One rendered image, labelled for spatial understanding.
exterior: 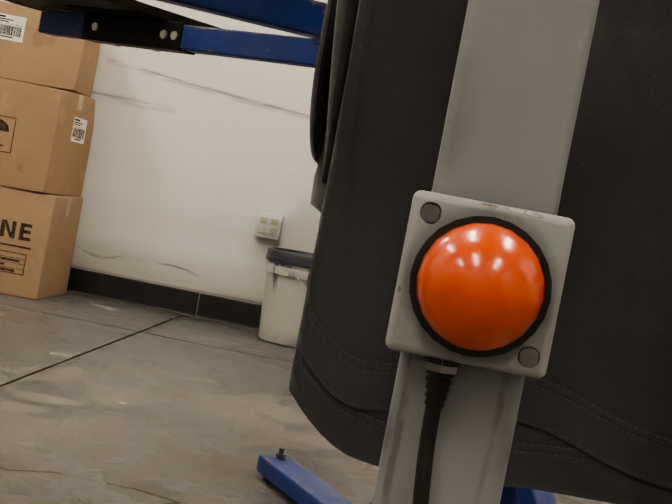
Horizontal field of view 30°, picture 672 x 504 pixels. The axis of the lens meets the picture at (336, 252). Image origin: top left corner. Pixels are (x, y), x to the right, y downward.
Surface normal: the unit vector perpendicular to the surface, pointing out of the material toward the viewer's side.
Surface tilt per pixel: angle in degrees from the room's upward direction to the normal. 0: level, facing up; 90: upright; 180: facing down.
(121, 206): 90
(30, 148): 91
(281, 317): 93
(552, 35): 90
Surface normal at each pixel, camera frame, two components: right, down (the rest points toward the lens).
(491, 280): 0.11, -0.10
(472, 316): -0.32, 0.48
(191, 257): -0.10, 0.04
